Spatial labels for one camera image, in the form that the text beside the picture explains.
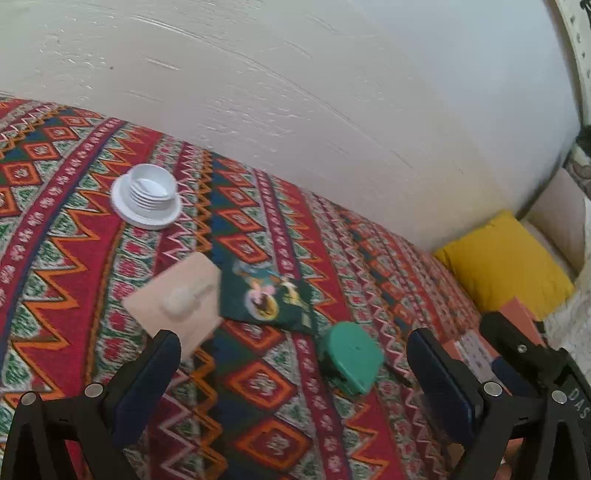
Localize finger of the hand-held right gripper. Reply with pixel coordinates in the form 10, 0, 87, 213
479, 311, 562, 393

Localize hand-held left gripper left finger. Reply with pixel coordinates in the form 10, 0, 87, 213
0, 330, 182, 480

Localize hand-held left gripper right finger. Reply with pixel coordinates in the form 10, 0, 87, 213
407, 328, 591, 480

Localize red patterned blanket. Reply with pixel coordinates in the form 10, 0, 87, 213
0, 92, 511, 480

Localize yellow cushion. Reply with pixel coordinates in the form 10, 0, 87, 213
433, 210, 576, 320

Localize white lace cloth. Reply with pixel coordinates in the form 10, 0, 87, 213
540, 277, 591, 354

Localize pale pink sofa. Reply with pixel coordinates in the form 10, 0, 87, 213
522, 170, 591, 280

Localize beige card with white pompom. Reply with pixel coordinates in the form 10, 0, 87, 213
122, 251, 223, 359

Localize pink cardboard box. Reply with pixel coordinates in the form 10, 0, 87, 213
442, 296, 548, 393

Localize dark green printed packet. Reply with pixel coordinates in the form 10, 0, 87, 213
218, 257, 320, 336

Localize floral pillow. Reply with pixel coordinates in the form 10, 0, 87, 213
563, 134, 591, 195

